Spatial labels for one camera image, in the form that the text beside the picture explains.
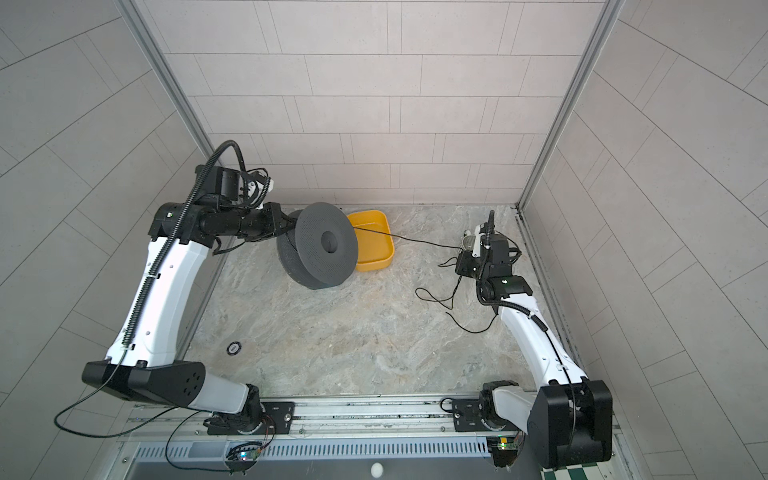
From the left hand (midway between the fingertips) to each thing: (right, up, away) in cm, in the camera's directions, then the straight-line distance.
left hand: (298, 216), depth 68 cm
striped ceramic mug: (+48, -7, +34) cm, 59 cm away
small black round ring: (-23, -36, +14) cm, 45 cm away
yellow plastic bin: (+15, -7, +35) cm, 38 cm away
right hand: (+40, -10, +15) cm, 44 cm away
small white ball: (+19, -51, -9) cm, 55 cm away
